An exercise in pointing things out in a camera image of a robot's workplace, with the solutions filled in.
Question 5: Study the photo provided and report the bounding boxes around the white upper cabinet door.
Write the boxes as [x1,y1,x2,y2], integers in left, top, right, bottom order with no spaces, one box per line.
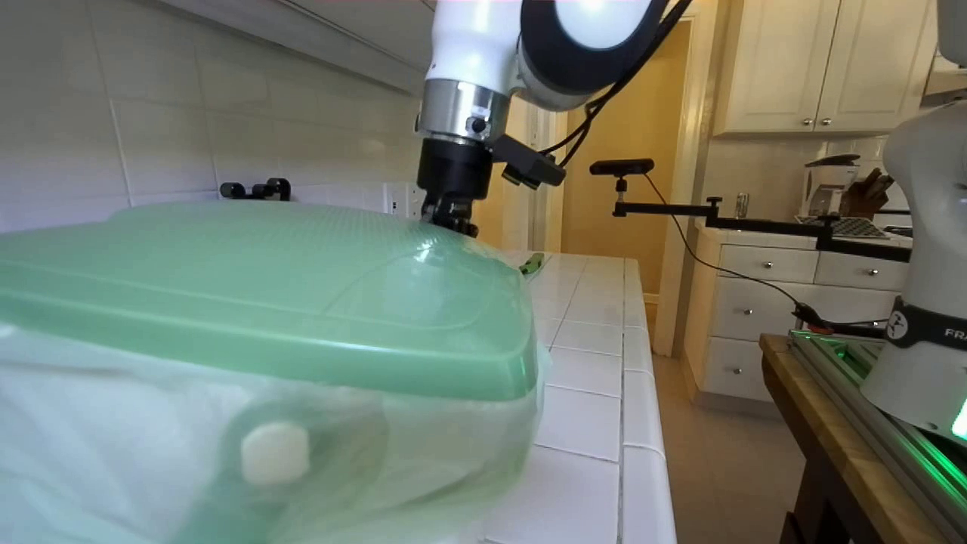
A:
[819,0,937,137]
[713,0,832,138]

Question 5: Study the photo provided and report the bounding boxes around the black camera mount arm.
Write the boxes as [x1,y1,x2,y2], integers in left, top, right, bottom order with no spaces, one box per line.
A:
[609,174,915,265]

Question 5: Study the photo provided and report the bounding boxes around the white drawer with knob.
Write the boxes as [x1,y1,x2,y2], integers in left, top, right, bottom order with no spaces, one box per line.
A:
[701,335,778,402]
[716,242,821,288]
[811,250,915,297]
[706,276,809,346]

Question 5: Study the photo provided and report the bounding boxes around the wooden knife block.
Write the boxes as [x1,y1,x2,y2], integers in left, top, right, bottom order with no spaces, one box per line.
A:
[841,167,900,219]

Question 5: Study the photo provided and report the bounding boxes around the white electrical outlet plate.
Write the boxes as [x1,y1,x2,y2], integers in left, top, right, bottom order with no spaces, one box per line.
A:
[378,177,413,219]

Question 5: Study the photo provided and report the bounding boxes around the grey countertop appliance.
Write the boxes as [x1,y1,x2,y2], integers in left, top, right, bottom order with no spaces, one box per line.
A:
[797,151,864,227]

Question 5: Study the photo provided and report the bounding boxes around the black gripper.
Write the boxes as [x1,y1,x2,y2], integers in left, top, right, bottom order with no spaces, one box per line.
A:
[413,137,498,242]

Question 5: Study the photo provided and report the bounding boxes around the black stereo camera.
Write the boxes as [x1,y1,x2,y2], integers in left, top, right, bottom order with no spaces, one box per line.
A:
[586,155,658,182]

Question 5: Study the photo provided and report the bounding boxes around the wooden table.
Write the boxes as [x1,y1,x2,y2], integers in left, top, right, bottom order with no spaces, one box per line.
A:
[759,333,967,544]

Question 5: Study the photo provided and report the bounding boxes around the green bin lid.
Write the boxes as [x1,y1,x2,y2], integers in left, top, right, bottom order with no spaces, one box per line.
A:
[0,196,544,405]

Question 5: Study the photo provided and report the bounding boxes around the aluminium rail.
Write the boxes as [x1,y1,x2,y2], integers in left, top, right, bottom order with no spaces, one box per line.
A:
[789,325,967,538]

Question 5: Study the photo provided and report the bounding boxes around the translucent green-lidded container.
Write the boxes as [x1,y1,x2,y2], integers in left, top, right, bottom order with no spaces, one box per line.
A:
[0,317,557,544]

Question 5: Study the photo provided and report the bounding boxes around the black desk clock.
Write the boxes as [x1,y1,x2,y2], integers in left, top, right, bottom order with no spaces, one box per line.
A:
[217,174,297,202]

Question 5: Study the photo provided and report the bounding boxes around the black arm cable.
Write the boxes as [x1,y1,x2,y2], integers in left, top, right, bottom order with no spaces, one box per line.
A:
[539,0,699,168]

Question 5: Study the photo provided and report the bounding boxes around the thin black camera cable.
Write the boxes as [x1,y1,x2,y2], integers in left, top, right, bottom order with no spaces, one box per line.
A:
[641,172,811,311]

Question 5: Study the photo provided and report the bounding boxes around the white wall cabinet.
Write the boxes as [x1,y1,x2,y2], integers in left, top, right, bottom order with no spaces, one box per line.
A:
[156,0,446,99]

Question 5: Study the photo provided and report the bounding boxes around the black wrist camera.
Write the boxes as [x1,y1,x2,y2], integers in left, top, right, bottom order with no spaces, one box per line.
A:
[485,132,570,194]

